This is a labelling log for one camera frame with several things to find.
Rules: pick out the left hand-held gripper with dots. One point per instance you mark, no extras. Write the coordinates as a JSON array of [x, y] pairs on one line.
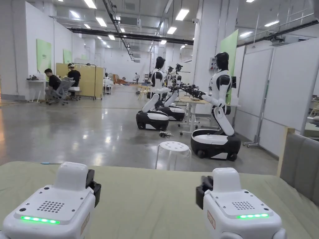
[[49, 214]]

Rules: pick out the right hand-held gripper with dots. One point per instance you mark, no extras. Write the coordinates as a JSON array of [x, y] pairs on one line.
[[239, 211]]

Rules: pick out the grey padded headboard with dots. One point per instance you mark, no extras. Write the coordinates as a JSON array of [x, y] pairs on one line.
[[299, 159]]

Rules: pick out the bed with pale green sheet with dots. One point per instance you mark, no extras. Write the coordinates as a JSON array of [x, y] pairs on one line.
[[149, 199]]

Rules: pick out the white and black humanoid robot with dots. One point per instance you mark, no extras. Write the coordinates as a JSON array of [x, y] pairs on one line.
[[173, 99], [154, 99], [219, 107]]

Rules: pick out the white desk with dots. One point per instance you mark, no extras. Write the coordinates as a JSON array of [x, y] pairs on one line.
[[35, 87]]

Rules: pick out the yellow folding screen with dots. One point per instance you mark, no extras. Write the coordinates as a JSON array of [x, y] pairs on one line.
[[79, 79]]

